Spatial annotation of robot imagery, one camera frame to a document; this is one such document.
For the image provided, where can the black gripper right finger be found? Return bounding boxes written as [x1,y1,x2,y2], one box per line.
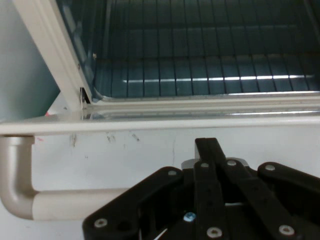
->
[194,137,320,240]

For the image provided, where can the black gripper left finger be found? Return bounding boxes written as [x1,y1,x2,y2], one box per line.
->
[81,161,224,240]

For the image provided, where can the oven door with handle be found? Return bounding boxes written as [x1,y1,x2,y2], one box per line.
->
[0,98,320,221]

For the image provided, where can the cream toaster oven body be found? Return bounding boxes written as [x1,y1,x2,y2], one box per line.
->
[11,0,320,112]

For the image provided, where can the oven wire rack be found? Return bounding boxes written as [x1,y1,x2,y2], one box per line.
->
[93,56,320,99]

